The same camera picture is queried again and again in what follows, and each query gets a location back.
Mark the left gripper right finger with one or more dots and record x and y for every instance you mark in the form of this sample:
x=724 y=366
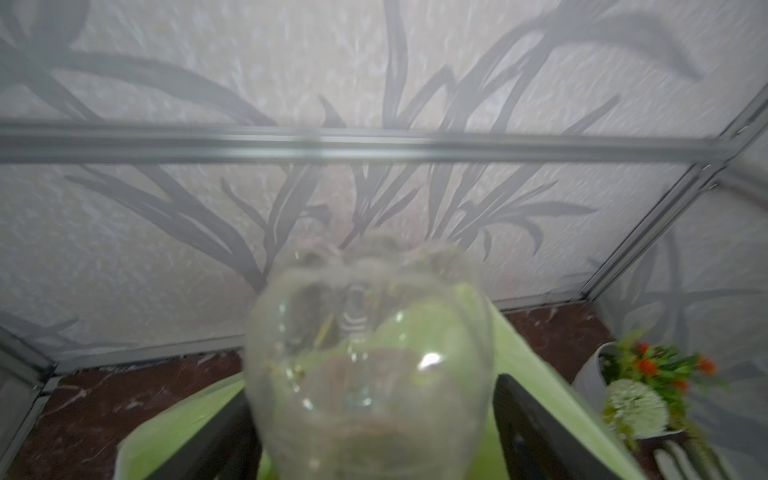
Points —
x=534 y=444

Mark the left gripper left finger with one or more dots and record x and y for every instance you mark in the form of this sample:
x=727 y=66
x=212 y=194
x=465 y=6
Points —
x=226 y=447

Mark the blue label water bottle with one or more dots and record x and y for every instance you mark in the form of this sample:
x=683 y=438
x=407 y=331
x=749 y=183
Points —
x=373 y=361

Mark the white bin with green liner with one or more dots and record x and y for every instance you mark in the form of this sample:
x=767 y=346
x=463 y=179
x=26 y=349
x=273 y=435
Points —
x=155 y=441

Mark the white potted flower plant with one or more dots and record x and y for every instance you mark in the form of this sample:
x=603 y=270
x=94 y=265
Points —
x=640 y=389

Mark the aluminium frame crossbar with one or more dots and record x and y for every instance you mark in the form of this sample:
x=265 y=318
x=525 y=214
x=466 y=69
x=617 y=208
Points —
x=50 y=142

